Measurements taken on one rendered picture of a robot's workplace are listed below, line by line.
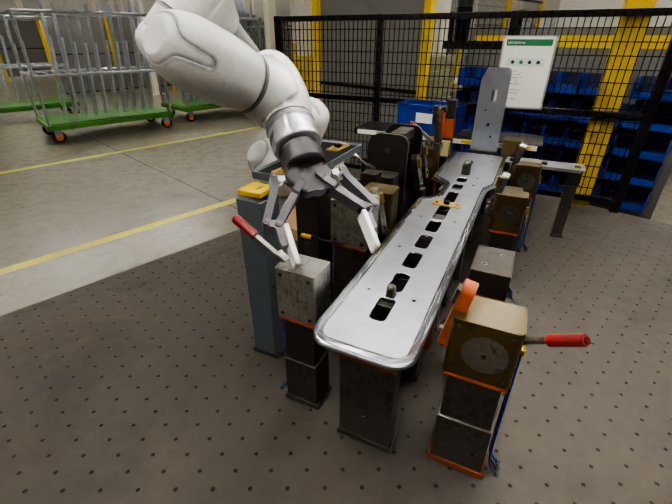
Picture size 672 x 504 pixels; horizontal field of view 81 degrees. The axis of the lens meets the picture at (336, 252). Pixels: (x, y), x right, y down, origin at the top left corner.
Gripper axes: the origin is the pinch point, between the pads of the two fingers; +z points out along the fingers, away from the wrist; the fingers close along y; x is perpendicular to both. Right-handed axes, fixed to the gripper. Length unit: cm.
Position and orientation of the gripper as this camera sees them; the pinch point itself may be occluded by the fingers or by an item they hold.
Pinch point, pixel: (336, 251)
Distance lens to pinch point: 61.9
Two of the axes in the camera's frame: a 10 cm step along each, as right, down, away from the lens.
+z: 3.2, 8.8, -3.4
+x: 2.5, -4.2, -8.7
